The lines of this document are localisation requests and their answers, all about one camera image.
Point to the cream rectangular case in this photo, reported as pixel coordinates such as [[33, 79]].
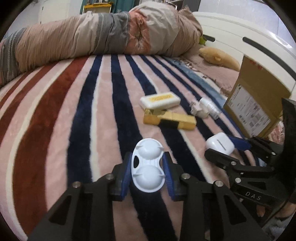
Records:
[[160, 101]]

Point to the yellow wooden shelf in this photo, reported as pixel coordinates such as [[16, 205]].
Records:
[[98, 8]]

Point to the gold rectangular bar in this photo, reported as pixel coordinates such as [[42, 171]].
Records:
[[169, 119]]

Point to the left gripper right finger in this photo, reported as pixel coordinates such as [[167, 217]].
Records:
[[210, 207]]

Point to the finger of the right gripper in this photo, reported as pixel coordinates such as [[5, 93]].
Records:
[[221, 160], [258, 146]]

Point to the cardboard box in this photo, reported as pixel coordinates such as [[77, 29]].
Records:
[[254, 103]]

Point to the tan plush toy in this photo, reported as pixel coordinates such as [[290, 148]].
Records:
[[217, 57]]

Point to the green plush toy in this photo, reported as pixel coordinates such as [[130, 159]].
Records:
[[202, 40]]

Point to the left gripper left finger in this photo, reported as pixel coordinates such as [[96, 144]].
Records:
[[84, 211]]

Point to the person's left hand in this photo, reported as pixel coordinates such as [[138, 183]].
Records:
[[260, 210]]

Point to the white bed headboard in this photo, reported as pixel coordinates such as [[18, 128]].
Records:
[[239, 38]]

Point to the white spray bottle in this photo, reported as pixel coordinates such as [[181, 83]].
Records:
[[213, 110]]

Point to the white contact lens case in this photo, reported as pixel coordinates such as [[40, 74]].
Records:
[[146, 171]]

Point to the white earbuds case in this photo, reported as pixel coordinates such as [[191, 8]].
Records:
[[220, 142]]

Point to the rolled striped duvet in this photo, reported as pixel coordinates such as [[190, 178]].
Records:
[[150, 28]]

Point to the teal curtain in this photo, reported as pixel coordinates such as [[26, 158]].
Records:
[[123, 5]]

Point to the striped fleece blanket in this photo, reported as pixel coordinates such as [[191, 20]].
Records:
[[74, 120]]

